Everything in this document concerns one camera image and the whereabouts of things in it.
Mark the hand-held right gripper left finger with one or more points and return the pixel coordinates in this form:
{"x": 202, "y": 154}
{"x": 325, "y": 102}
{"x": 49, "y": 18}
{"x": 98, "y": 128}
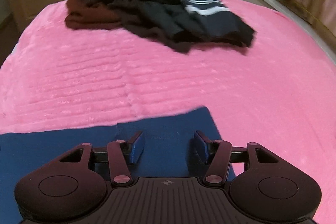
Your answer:
{"x": 137, "y": 147}

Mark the dark blue garment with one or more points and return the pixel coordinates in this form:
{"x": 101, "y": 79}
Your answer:
{"x": 52, "y": 155}

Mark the black garment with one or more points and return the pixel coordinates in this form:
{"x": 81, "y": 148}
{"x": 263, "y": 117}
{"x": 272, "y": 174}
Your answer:
{"x": 162, "y": 19}

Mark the pink ribbed blanket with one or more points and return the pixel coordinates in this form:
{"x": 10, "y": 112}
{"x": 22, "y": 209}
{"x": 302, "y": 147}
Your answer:
{"x": 78, "y": 69}

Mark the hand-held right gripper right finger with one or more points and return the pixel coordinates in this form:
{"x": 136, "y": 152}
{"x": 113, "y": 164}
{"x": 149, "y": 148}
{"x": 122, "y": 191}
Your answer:
{"x": 200, "y": 147}

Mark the white window ledge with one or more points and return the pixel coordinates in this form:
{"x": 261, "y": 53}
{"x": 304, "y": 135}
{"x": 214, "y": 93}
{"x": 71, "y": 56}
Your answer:
{"x": 288, "y": 11}

